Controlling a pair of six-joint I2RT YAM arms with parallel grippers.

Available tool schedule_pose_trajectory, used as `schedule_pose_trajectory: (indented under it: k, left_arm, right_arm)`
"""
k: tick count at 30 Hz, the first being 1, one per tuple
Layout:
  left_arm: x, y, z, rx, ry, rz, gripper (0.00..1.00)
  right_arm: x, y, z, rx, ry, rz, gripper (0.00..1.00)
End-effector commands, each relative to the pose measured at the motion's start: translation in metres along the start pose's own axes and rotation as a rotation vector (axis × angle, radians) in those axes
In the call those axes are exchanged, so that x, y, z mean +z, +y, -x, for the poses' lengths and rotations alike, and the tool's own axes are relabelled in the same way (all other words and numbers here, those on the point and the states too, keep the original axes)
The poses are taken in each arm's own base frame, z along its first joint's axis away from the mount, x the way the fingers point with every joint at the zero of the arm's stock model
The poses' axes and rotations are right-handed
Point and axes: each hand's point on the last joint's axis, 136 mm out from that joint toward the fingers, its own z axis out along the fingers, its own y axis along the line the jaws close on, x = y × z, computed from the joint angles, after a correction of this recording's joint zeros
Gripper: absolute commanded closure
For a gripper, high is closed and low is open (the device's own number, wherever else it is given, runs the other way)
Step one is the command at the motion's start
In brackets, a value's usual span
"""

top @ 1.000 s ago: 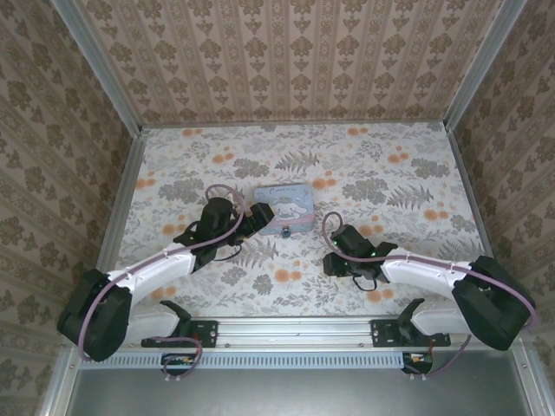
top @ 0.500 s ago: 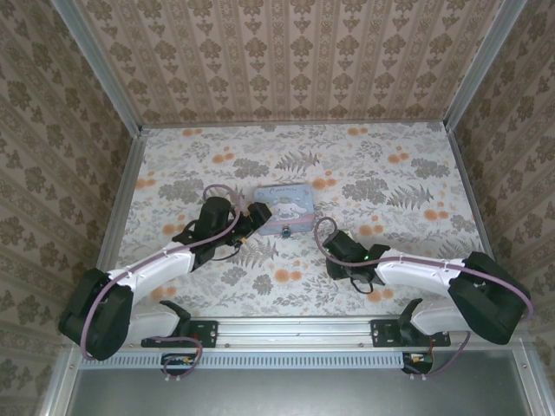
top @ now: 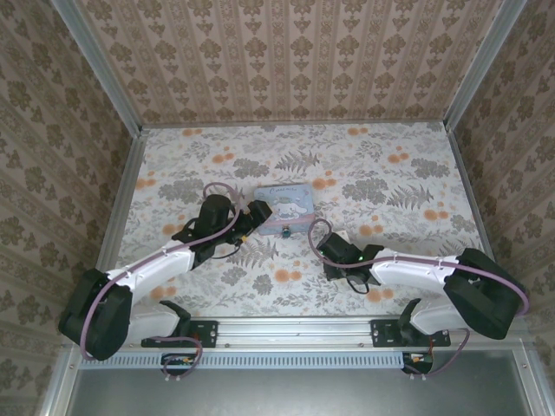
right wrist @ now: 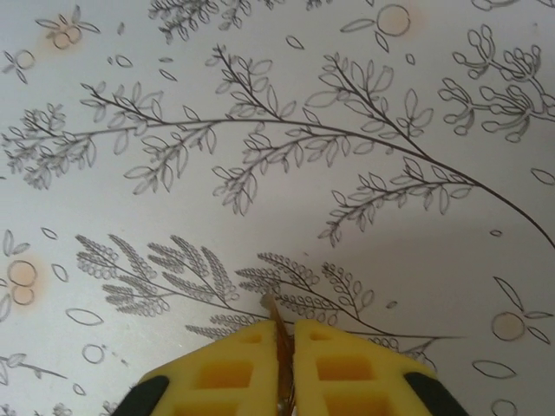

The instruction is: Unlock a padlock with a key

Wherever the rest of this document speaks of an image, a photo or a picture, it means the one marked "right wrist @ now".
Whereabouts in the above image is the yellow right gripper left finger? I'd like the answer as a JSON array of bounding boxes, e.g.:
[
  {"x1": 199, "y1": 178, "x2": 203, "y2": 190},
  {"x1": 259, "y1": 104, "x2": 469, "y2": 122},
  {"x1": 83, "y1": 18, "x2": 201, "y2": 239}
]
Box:
[{"x1": 115, "y1": 319, "x2": 279, "y2": 416}]

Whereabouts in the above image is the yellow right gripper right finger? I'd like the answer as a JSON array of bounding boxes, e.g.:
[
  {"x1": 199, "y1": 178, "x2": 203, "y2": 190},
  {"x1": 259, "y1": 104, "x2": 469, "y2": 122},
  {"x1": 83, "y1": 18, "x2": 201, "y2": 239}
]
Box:
[{"x1": 291, "y1": 318, "x2": 470, "y2": 416}]

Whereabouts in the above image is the small brass key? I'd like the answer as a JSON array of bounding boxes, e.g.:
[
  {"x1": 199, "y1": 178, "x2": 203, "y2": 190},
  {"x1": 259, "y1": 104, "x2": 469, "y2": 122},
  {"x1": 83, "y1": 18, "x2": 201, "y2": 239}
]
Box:
[{"x1": 258, "y1": 293, "x2": 300, "y2": 416}]

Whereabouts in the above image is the floral patterned table cover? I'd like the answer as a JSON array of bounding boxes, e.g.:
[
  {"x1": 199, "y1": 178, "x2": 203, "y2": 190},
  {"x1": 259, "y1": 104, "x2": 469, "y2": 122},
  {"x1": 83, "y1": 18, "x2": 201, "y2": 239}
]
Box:
[{"x1": 0, "y1": 0, "x2": 555, "y2": 416}]

